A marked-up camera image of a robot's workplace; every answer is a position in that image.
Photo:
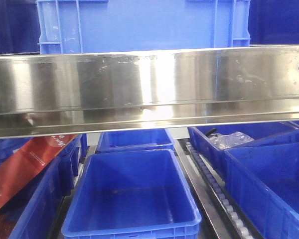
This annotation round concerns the blue bin lower right front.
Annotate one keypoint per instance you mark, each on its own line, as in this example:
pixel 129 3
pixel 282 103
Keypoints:
pixel 264 183

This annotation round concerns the blue bin lower right rear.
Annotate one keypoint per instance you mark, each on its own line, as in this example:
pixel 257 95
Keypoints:
pixel 263 134

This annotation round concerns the steel front shelf rail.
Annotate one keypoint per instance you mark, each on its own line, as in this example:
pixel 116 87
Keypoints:
pixel 93 92

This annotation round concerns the dark blue bin upper right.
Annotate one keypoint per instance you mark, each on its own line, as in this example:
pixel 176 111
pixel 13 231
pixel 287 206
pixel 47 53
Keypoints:
pixel 274 22

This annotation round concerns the clear plastic bag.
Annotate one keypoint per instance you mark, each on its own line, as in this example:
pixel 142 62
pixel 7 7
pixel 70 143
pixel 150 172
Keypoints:
pixel 224 141

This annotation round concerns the blue plastic bin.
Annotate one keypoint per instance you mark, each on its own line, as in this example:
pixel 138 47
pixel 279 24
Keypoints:
pixel 95 26

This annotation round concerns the lower white roller track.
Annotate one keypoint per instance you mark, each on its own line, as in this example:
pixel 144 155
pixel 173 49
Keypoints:
pixel 222 219

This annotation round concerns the blue bin lower centre rear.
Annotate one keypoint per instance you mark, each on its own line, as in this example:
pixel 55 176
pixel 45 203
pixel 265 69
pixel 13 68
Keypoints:
pixel 133 140

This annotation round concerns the dark blue bin upper left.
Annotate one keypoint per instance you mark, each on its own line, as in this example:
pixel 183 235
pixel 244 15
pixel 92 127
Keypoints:
pixel 19 26

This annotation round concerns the blue bin lower left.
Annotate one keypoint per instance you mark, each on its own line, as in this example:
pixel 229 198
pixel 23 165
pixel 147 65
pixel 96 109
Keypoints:
pixel 31 213

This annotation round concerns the dark blue bin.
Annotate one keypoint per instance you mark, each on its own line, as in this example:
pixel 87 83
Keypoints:
pixel 274 22
pixel 19 26

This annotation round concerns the red cardboard box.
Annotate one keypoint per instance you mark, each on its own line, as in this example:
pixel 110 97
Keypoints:
pixel 24 165

